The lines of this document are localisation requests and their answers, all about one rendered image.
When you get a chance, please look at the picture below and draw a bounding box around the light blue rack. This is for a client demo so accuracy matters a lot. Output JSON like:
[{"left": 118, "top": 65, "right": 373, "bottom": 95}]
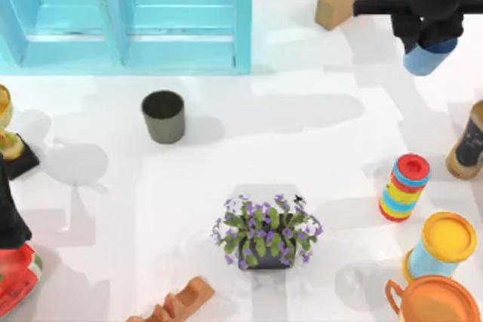
[{"left": 0, "top": 0, "right": 253, "bottom": 76}]

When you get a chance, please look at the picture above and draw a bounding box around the blue cup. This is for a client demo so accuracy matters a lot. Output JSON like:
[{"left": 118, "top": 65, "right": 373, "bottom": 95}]
[{"left": 402, "top": 37, "right": 460, "bottom": 77}]

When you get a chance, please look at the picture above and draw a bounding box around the blue can with yellow lid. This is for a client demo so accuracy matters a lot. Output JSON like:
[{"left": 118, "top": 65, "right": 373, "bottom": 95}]
[{"left": 402, "top": 211, "right": 478, "bottom": 284}]

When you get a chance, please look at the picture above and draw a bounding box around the stack of coloured rings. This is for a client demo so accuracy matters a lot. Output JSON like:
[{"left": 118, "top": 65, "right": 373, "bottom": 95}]
[{"left": 379, "top": 153, "right": 432, "bottom": 222}]

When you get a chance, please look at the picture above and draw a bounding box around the brown bottle with black label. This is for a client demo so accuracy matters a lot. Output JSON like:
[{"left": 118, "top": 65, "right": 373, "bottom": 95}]
[{"left": 445, "top": 100, "right": 483, "bottom": 180}]

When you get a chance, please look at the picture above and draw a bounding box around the orange lidded pot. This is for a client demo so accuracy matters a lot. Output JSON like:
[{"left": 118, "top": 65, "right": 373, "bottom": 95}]
[{"left": 385, "top": 275, "right": 483, "bottom": 322}]

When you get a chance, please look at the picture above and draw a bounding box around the gold trophy with black base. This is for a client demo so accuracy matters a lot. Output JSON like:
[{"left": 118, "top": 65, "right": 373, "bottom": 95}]
[{"left": 0, "top": 84, "right": 41, "bottom": 182}]

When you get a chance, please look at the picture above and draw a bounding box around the terracotta orange stapler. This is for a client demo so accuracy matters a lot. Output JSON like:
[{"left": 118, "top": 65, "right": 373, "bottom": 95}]
[{"left": 125, "top": 275, "right": 217, "bottom": 322}]

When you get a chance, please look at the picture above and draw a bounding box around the dark grey cup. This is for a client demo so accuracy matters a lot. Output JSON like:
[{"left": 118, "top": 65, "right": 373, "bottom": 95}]
[{"left": 141, "top": 90, "right": 186, "bottom": 146}]

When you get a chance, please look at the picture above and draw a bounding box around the purple flower plant pot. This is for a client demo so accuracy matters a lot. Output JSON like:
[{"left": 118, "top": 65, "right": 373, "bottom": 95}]
[{"left": 211, "top": 192, "right": 324, "bottom": 271}]

